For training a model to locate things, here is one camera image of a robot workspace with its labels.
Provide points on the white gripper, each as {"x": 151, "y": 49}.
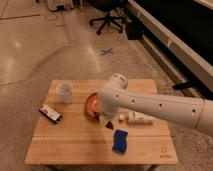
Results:
{"x": 103, "y": 120}

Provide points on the red pepper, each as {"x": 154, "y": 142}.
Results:
{"x": 109, "y": 125}

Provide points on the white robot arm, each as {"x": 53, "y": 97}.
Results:
{"x": 194, "y": 113}

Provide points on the white ceramic cup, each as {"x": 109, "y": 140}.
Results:
{"x": 65, "y": 90}

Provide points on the orange bowl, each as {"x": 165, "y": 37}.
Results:
{"x": 92, "y": 107}

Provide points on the small white cube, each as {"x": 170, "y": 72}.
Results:
{"x": 121, "y": 117}

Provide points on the blue sponge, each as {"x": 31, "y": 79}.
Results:
{"x": 120, "y": 141}

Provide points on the white toy block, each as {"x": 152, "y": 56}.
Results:
{"x": 140, "y": 118}

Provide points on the wooden table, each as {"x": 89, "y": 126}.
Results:
{"x": 78, "y": 140}

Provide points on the red black snack packet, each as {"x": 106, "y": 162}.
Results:
{"x": 50, "y": 113}

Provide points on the black office chair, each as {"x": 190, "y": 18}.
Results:
{"x": 107, "y": 6}

